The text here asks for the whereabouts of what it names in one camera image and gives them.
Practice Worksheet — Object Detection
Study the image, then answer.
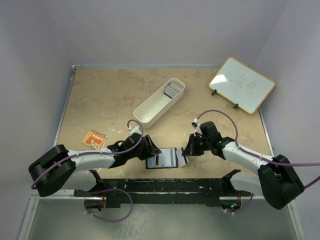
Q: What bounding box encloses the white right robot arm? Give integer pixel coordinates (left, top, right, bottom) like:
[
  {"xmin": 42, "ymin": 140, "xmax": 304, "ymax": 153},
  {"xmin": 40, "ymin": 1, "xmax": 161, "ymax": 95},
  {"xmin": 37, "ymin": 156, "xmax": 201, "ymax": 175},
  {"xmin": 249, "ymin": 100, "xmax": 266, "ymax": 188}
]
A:
[{"xmin": 182, "ymin": 119, "xmax": 305, "ymax": 210}]

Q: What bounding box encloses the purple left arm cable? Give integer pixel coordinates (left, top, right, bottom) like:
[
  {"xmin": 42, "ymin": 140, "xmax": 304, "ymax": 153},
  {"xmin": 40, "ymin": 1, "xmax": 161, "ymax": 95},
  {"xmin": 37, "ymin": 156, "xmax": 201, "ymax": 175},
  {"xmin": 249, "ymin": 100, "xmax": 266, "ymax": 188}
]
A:
[{"xmin": 31, "ymin": 119, "xmax": 144, "ymax": 190}]

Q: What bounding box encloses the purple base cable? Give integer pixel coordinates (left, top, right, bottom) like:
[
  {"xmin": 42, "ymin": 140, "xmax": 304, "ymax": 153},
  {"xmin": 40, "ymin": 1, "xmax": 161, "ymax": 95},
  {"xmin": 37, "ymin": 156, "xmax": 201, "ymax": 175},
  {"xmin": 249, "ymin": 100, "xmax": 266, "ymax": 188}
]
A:
[
  {"xmin": 223, "ymin": 192, "xmax": 255, "ymax": 216},
  {"xmin": 83, "ymin": 187, "xmax": 134, "ymax": 222}
]

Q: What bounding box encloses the orange spiral notepad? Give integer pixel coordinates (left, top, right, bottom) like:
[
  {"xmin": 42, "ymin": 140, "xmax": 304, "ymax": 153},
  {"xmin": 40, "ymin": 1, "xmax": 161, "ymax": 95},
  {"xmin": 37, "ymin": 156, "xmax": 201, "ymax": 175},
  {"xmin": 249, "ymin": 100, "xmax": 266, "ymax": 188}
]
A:
[{"xmin": 81, "ymin": 130, "xmax": 108, "ymax": 150}]

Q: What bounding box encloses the small whiteboard yellow frame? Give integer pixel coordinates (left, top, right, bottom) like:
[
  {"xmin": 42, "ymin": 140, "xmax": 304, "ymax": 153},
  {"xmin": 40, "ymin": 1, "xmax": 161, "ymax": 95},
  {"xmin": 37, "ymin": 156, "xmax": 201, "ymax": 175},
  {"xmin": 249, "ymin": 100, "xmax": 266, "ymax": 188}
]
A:
[{"xmin": 208, "ymin": 57, "xmax": 276, "ymax": 114}]

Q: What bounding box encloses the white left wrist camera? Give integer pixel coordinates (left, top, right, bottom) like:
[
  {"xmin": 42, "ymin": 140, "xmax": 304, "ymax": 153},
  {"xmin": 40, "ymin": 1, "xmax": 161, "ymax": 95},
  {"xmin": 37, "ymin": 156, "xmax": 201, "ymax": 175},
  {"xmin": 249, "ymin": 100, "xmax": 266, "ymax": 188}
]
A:
[{"xmin": 127, "ymin": 124, "xmax": 144, "ymax": 136}]

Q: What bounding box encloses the stack of cards in tray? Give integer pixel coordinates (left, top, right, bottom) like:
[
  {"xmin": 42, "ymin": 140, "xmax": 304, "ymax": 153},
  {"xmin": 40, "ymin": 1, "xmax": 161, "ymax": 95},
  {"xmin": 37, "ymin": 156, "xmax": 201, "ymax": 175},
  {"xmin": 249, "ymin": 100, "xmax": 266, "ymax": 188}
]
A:
[{"xmin": 163, "ymin": 81, "xmax": 183, "ymax": 99}]

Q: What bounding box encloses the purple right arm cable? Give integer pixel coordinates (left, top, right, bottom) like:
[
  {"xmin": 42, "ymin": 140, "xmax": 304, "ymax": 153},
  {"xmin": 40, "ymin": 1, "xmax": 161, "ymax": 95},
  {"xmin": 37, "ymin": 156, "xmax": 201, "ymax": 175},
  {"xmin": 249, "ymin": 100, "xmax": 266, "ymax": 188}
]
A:
[{"xmin": 196, "ymin": 109, "xmax": 320, "ymax": 188}]

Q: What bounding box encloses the white magnetic stripe card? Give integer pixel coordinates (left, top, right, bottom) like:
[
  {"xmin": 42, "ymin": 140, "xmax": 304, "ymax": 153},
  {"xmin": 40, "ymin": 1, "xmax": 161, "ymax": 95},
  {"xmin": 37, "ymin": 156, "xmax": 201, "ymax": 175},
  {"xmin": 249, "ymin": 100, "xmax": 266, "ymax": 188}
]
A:
[{"xmin": 176, "ymin": 148, "xmax": 189, "ymax": 167}]

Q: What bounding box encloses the white plastic card tray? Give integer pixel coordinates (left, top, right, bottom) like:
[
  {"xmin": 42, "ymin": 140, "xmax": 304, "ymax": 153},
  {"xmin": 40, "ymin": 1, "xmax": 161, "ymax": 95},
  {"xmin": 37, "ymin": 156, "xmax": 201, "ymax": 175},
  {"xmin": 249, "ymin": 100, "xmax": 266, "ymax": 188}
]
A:
[{"xmin": 133, "ymin": 78, "xmax": 186, "ymax": 129}]

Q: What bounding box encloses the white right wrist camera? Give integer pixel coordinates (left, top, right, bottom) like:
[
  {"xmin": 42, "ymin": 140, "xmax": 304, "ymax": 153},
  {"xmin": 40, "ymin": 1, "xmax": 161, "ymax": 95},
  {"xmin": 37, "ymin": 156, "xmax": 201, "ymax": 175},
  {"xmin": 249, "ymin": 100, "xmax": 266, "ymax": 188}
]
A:
[{"xmin": 191, "ymin": 118, "xmax": 203, "ymax": 136}]

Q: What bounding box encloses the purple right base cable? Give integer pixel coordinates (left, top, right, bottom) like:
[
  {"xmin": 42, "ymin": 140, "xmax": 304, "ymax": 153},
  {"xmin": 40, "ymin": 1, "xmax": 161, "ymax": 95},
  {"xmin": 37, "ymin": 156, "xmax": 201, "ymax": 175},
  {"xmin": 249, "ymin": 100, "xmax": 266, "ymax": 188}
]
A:
[{"xmin": 223, "ymin": 192, "xmax": 255, "ymax": 216}]

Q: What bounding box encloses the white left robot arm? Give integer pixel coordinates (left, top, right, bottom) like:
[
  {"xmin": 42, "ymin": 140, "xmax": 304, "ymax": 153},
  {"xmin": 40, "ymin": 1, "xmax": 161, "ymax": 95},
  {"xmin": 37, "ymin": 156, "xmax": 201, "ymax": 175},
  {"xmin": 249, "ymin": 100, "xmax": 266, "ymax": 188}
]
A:
[{"xmin": 28, "ymin": 133, "xmax": 162, "ymax": 197}]

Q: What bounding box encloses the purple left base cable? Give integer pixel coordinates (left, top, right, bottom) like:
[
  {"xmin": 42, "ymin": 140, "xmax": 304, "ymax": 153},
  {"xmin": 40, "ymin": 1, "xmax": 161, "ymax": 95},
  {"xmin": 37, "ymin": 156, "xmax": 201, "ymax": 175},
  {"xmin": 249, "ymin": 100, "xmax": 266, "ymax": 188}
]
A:
[{"xmin": 83, "ymin": 187, "xmax": 134, "ymax": 222}]

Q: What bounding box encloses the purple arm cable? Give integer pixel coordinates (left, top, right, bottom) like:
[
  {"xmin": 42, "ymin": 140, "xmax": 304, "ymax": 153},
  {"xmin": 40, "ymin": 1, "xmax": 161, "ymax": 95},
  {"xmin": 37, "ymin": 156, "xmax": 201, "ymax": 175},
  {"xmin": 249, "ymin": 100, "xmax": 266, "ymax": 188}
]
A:
[
  {"xmin": 196, "ymin": 109, "xmax": 320, "ymax": 188},
  {"xmin": 31, "ymin": 119, "xmax": 144, "ymax": 190}
]

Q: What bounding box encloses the black leather card holder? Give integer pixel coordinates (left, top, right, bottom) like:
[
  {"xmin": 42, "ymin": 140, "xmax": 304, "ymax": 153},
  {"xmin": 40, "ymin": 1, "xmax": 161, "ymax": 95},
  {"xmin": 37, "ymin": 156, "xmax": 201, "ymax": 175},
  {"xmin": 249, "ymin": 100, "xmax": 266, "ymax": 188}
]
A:
[{"xmin": 146, "ymin": 147, "xmax": 179, "ymax": 170}]

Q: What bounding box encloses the aluminium frame rail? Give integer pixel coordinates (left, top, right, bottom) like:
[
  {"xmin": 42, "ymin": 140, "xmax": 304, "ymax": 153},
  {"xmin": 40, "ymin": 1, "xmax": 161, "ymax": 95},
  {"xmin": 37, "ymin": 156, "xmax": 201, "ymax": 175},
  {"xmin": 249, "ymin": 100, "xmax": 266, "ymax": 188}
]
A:
[{"xmin": 17, "ymin": 189, "xmax": 76, "ymax": 240}]

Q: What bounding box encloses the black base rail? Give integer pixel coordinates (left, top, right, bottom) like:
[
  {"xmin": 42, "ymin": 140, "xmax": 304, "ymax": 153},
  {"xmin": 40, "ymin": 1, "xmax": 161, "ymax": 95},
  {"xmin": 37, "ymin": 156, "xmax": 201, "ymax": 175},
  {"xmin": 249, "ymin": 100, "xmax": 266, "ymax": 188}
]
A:
[{"xmin": 74, "ymin": 177, "xmax": 250, "ymax": 209}]

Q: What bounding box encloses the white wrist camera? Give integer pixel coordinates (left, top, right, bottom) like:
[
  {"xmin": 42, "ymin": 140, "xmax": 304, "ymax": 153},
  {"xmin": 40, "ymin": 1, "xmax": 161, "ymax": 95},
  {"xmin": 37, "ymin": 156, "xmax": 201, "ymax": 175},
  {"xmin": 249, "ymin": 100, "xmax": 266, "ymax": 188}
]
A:
[
  {"xmin": 191, "ymin": 118, "xmax": 203, "ymax": 136},
  {"xmin": 127, "ymin": 124, "xmax": 144, "ymax": 136}
]

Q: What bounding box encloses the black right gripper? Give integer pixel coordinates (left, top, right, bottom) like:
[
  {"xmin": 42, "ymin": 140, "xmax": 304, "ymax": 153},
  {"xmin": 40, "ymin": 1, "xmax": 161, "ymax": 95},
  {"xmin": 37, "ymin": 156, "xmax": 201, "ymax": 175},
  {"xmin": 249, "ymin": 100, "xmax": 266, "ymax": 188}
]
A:
[{"xmin": 182, "ymin": 133, "xmax": 211, "ymax": 156}]

